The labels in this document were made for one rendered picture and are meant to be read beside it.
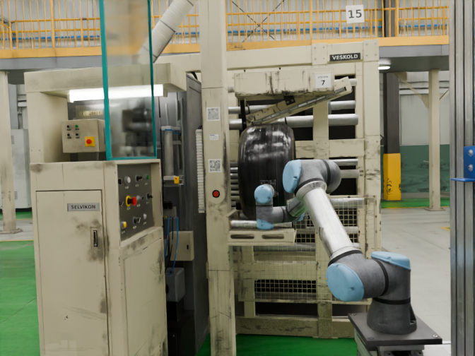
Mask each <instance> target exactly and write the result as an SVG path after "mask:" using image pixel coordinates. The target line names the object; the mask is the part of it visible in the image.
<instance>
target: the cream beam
mask: <svg viewBox="0 0 475 356"><path fill-rule="evenodd" d="M327 73H330V74H331V87H330V88H315V74H327ZM234 91H235V97H247V99H246V101H248V100H274V99H284V97H283V96H288V95H293V97H295V96H308V95H332V94H334V91H335V89H334V66H329V67H318V68H306V69H285V70H274V71H253V72H241V73H234Z"/></svg>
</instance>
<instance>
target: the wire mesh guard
mask: <svg viewBox="0 0 475 356"><path fill-rule="evenodd" d="M328 198H332V199H333V200H334V198H337V199H338V205H339V198H342V199H343V210H344V198H347V199H349V198H352V199H354V198H357V199H359V198H362V199H364V198H367V199H369V198H374V205H368V204H367V205H360V206H374V210H373V211H374V219H367V220H374V224H342V225H374V229H345V230H348V237H349V230H374V238H359V236H358V238H354V233H353V238H349V239H353V246H354V239H358V247H354V248H358V249H359V248H363V255H364V253H368V259H369V253H372V252H369V244H374V246H375V251H377V195H354V196H328ZM347 211H349V209H348V210H347ZM352 211H354V209H353V210H352ZM357 211H359V209H358V210H357ZM362 211H364V210H363V209H362ZM367 211H369V210H368V209H367ZM348 215H349V214H348ZM352 216H354V214H353V215H352ZM357 216H359V214H357ZM362 216H363V214H362ZM294 230H300V236H301V230H305V238H297V236H296V238H295V239H296V247H288V246H287V247H278V248H287V251H260V246H259V251H256V248H255V251H247V246H246V251H240V246H237V284H238V301H239V302H288V303H315V304H367V305H370V304H371V302H370V298H369V299H368V300H369V302H366V301H365V300H364V301H357V302H343V301H341V300H340V301H338V300H336V299H337V298H336V297H335V298H331V294H332V293H331V291H330V293H322V291H321V293H317V289H318V288H317V285H325V288H326V285H327V284H326V267H325V284H317V280H316V284H312V280H314V279H312V269H311V270H307V259H306V270H298V265H297V270H293V257H301V266H302V257H315V267H316V257H328V256H316V248H324V247H311V239H319V245H320V238H306V230H315V228H314V229H306V228H305V229H301V221H300V229H294ZM297 239H305V246H306V239H310V247H297ZM359 239H363V247H359ZM364 239H374V243H369V240H368V243H364ZM364 244H368V252H364V248H367V247H364ZM288 248H296V251H288ZM297 248H301V251H297ZM302 248H310V256H302ZM311 248H315V256H311ZM240 252H242V253H243V252H246V256H247V252H255V263H256V252H259V253H260V252H264V265H261V263H260V265H252V256H251V265H244V266H251V269H240ZM265 252H278V253H279V252H287V258H288V252H296V253H297V252H301V256H293V253H292V270H284V269H283V270H279V269H278V274H270V267H269V274H262V275H269V278H257V272H256V278H248V279H256V282H255V283H256V286H257V279H265V287H263V288H265V292H266V288H274V297H275V288H283V298H284V293H302V295H303V293H304V292H303V289H316V293H315V294H316V297H303V298H307V299H289V296H288V299H280V295H279V299H271V292H270V299H262V297H264V296H262V287H261V292H260V293H261V296H248V288H249V287H247V296H246V297H247V298H245V299H241V292H242V291H241V288H242V287H241V282H240V274H242V286H243V283H244V282H243V274H246V273H243V272H242V273H240V270H251V271H252V270H260V277H261V266H264V267H265V266H280V265H274V264H273V265H265ZM241 257H243V255H242V256H241ZM273 262H275V260H273ZM282 262H284V260H282ZM252 266H260V269H252ZM279 271H297V279H288V280H297V282H298V280H302V288H296V289H302V292H284V288H285V287H284V284H298V283H279V275H290V274H279ZM298 271H306V277H307V271H311V279H303V277H302V279H298ZM270 275H278V283H275V281H274V287H266V279H269V282H270V279H274V278H270ZM320 278H321V258H320ZM303 280H311V288H303ZM251 284H253V282H251ZM275 284H283V287H275ZM312 285H316V288H312ZM317 294H321V297H317ZM322 294H330V298H331V299H335V300H322ZM248 297H261V299H257V298H256V299H255V298H248ZM292 298H293V296H292ZM308 298H316V299H317V298H321V300H309V299H308Z"/></svg>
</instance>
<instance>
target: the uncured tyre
mask: <svg viewBox="0 0 475 356"><path fill-rule="evenodd" d="M291 160H296V150H295V137H294V133H293V130H292V128H290V127H289V126H288V125H287V124H282V123H277V124H253V125H250V126H248V127H247V128H246V129H245V130H244V131H243V132H242V133H241V136H240V142H239V148H238V159H237V179H238V189H239V196H240V205H241V208H242V212H243V214H244V215H245V216H246V217H247V218H248V219H256V218H257V214H256V199H255V197H254V192H255V190H256V188H257V187H258V186H260V180H276V184H275V192H278V196H275V197H273V207H279V206H287V203H286V201H287V200H290V199H293V198H295V194H294V193H288V192H287V191H286V190H285V189H284V187H283V171H284V168H285V166H286V164H287V163H288V162H290V161H291Z"/></svg>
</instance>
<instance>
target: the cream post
mask: <svg viewBox="0 0 475 356"><path fill-rule="evenodd" d="M199 37H200V57H201V96H202V117H203V137H204V174H205V197H206V236H207V257H208V277H209V316H210V335H211V356H236V342H235V298H234V276H233V246H228V239H227V234H224V228H223V216H224V215H226V214H228V213H229V212H231V188H230V145H229V123H228V79H227V57H226V35H225V0H199ZM207 107H220V121H207V116H206V108H207ZM214 134H218V140H210V135H214ZM209 159H221V168H222V172H209ZM215 191H217V192H218V196H214V195H213V193H214V192H215Z"/></svg>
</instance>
